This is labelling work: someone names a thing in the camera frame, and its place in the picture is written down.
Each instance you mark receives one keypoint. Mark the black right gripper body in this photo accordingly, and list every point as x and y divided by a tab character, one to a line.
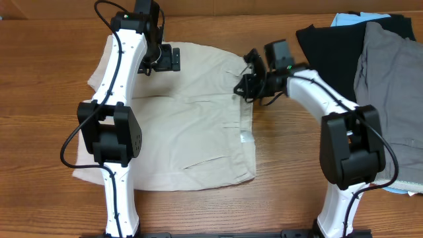
256	75

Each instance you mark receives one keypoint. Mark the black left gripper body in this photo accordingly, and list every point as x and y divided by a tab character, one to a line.
160	58

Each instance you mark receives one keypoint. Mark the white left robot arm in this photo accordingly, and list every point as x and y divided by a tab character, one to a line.
109	128

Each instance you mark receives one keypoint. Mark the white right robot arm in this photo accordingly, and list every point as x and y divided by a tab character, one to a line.
351	153

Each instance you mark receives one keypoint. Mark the black garment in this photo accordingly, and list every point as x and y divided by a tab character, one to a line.
334	51

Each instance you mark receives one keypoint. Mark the light blue garment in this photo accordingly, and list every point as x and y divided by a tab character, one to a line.
343	19

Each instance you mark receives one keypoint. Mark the grey garment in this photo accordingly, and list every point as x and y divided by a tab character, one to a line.
389	77

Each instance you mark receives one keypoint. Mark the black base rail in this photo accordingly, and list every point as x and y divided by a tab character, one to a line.
224	235

